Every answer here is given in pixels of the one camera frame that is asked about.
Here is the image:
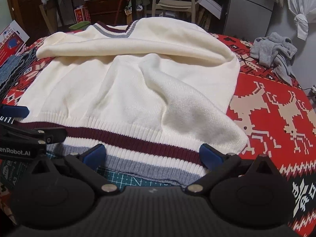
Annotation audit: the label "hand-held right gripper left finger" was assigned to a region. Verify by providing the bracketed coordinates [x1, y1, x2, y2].
[29, 143, 120, 195]

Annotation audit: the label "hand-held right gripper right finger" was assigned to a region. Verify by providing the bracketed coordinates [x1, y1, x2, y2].
[187, 143, 281, 194]

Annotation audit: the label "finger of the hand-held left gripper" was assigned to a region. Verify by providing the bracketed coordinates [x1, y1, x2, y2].
[0, 105, 30, 126]
[0, 126, 68, 145]

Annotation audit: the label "cream knit vest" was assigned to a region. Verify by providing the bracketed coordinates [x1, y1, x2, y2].
[17, 17, 248, 188]

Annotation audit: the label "blue denim jeans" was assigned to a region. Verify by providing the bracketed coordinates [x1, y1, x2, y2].
[0, 47, 37, 99]

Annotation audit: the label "green cutting mat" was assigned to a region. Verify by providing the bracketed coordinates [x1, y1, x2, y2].
[0, 153, 184, 190]

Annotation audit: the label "red patterned blanket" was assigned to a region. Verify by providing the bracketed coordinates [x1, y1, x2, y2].
[0, 33, 316, 237]

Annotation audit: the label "printed white cardboard box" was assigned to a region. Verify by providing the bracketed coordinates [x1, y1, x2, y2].
[0, 20, 30, 67]

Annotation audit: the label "green waste bin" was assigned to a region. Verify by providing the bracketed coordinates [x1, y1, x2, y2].
[69, 21, 90, 31]

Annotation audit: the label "wooden door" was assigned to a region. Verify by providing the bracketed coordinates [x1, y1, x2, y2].
[5, 0, 47, 45]

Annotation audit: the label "red printed box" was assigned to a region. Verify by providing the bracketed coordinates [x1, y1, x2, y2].
[74, 7, 90, 24]

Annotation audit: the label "grey crumpled garment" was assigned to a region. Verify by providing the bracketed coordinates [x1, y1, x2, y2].
[250, 32, 298, 86]

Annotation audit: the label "wooden drawer cabinet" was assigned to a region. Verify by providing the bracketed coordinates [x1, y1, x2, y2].
[85, 0, 126, 26]

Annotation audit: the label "stacked cardboard sheets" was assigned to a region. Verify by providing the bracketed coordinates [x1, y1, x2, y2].
[195, 7, 213, 30]

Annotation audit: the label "grey refrigerator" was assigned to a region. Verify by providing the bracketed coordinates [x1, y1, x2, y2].
[223, 0, 289, 40]

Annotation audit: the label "white flat box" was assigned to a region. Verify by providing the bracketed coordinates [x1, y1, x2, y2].
[197, 0, 223, 19]

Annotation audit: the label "beige plastic chair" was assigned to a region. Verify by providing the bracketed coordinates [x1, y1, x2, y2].
[150, 0, 199, 24]

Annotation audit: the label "white knotted curtain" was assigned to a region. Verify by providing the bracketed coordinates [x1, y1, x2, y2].
[285, 0, 316, 40]

